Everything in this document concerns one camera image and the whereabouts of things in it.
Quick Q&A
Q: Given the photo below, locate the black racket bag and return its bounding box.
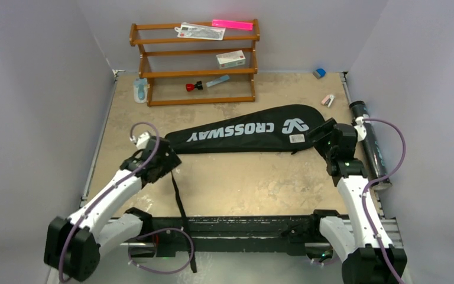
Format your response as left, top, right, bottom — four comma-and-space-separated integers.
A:
165, 104, 325, 154

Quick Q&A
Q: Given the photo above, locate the black shuttlecock tube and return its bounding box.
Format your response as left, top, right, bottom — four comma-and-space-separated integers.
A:
349, 101, 387, 179

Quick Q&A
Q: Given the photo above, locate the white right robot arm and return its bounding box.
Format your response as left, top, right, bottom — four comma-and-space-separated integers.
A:
308, 117, 407, 283

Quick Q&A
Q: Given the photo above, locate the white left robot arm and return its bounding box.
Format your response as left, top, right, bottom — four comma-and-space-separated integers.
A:
43, 133, 181, 282

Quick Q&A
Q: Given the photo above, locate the pink white small object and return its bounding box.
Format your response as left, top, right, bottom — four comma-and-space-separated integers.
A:
321, 94, 335, 108

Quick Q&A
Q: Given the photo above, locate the blue small object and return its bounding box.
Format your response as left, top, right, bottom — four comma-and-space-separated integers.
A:
313, 68, 326, 79

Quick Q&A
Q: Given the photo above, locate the light blue tube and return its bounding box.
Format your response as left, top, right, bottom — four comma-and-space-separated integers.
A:
206, 75, 230, 88

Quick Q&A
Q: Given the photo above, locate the white red small box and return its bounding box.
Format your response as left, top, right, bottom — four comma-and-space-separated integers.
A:
216, 50, 246, 69

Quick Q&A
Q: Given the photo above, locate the wooden shelf rack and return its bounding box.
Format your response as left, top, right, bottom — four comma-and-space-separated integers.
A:
129, 19, 261, 107

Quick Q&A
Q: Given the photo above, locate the red black stamp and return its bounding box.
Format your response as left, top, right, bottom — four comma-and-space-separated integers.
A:
185, 81, 203, 92

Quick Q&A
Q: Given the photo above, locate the pink ruler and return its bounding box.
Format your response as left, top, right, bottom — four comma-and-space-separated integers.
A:
211, 19, 254, 31

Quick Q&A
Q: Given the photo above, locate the blue white packaged item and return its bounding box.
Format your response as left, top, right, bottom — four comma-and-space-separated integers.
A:
133, 78, 148, 104

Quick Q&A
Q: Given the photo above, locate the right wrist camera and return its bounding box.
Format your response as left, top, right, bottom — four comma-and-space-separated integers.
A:
354, 116, 367, 142

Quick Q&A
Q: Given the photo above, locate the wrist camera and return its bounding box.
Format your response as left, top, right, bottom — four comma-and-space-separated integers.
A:
354, 116, 367, 142
130, 131, 152, 150

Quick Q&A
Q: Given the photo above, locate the aluminium frame rail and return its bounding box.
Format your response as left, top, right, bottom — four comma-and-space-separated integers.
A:
344, 219, 403, 249

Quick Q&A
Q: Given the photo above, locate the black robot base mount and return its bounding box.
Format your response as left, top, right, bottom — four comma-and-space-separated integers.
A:
128, 209, 340, 257

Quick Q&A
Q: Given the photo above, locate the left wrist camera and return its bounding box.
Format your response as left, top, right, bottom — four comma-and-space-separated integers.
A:
130, 131, 152, 150

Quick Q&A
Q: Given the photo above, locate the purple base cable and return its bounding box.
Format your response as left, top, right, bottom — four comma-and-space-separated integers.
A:
127, 228, 195, 275

